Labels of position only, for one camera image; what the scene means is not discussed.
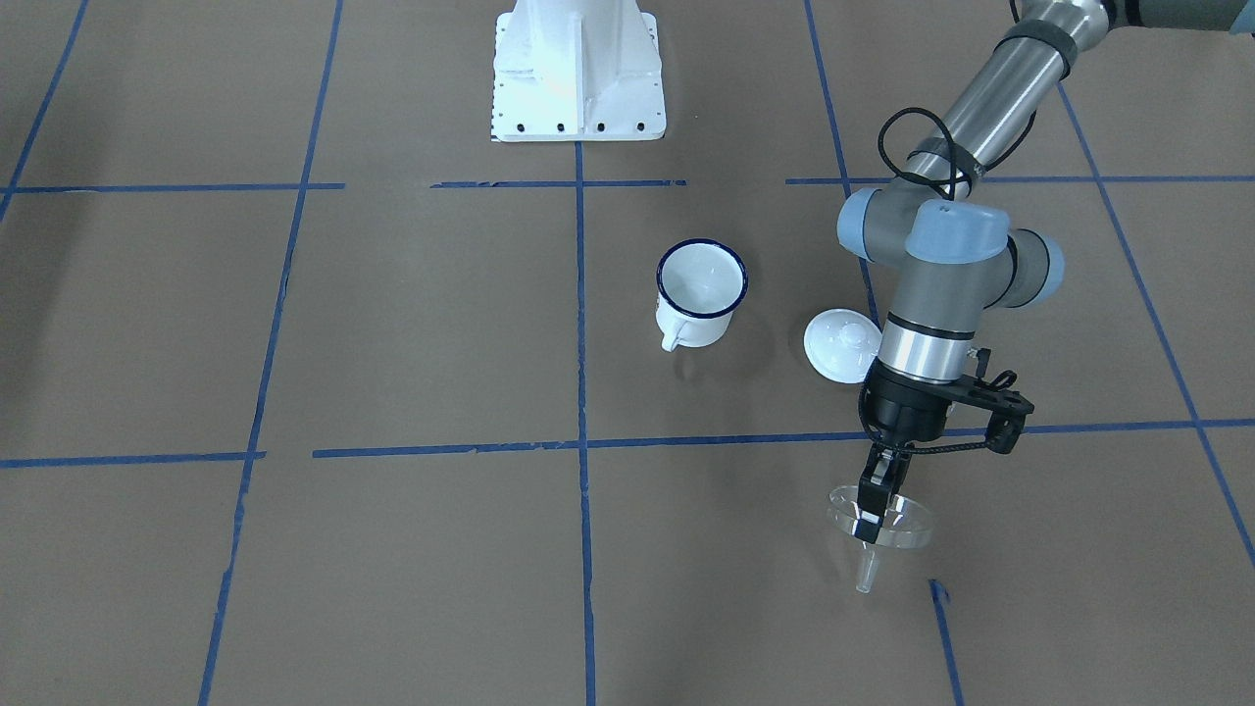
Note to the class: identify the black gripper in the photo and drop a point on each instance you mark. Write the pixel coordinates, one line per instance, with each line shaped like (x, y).
(900, 410)

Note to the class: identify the white enamel mug lid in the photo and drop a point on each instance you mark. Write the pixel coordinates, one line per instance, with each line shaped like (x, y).
(841, 345)

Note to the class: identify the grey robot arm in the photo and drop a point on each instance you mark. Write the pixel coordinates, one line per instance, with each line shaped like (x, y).
(956, 259)

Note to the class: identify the white enamel mug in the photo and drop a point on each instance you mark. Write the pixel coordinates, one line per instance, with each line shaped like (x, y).
(700, 282)

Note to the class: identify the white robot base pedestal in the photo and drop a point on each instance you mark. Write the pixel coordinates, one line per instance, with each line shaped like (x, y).
(577, 70)

